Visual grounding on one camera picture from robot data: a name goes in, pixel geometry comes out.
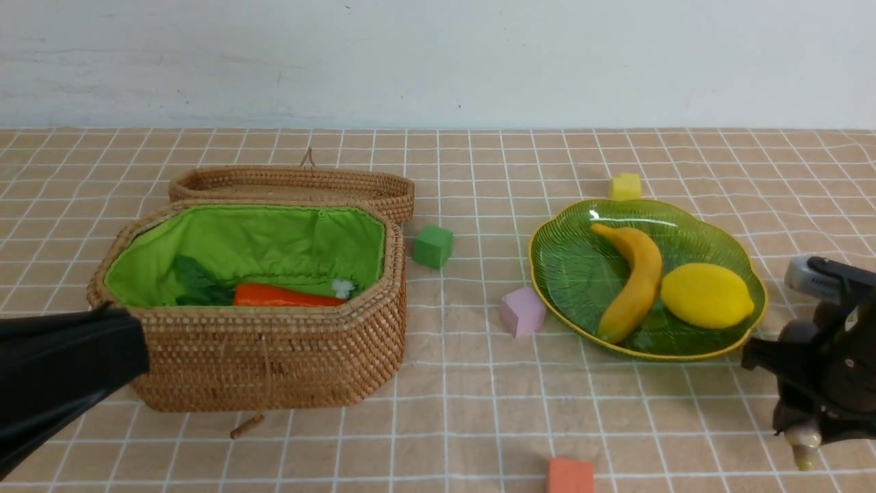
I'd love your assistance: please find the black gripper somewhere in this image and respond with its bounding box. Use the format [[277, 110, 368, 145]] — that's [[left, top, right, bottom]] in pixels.
[[741, 292, 875, 442]]

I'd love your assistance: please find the yellow toy lemon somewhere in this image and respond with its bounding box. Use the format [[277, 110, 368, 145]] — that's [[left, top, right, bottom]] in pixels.
[[660, 263, 755, 330]]

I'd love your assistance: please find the yellow toy banana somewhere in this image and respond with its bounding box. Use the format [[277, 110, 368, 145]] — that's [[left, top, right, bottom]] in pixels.
[[591, 223, 663, 344]]

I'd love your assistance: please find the orange toy carrot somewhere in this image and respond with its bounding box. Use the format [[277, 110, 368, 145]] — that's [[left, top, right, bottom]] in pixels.
[[232, 283, 346, 307]]

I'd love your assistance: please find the purple toy eggplant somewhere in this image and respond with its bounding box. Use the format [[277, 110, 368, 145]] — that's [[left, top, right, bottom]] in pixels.
[[784, 420, 822, 471]]

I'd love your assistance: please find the green glass leaf plate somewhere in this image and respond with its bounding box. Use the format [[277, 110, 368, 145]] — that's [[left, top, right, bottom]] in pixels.
[[529, 199, 769, 362]]

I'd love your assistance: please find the yellow foam cube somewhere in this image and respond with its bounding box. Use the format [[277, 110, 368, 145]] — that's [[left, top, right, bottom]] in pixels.
[[609, 173, 642, 201]]

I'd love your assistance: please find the orange foam cube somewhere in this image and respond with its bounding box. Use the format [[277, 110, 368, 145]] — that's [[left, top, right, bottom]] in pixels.
[[544, 457, 595, 493]]

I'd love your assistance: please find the pink foam cube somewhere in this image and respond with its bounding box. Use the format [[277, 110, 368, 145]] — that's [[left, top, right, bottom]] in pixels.
[[500, 286, 547, 339]]

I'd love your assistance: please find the green foam cube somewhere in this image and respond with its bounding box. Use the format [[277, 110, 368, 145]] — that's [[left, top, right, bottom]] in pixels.
[[413, 224, 454, 270]]

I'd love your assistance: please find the woven rattan basket lid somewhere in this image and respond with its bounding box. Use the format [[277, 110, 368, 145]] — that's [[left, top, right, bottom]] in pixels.
[[167, 165, 415, 224]]

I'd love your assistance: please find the woven rattan basket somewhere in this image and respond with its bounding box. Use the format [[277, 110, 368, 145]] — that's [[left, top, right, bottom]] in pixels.
[[87, 199, 407, 412]]

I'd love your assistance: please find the green fabric basket lining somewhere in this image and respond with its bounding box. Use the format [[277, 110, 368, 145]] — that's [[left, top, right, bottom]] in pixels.
[[103, 205, 386, 308]]

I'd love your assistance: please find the wrist camera with grey mount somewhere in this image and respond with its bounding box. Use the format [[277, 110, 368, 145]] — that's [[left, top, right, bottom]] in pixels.
[[784, 255, 875, 305]]

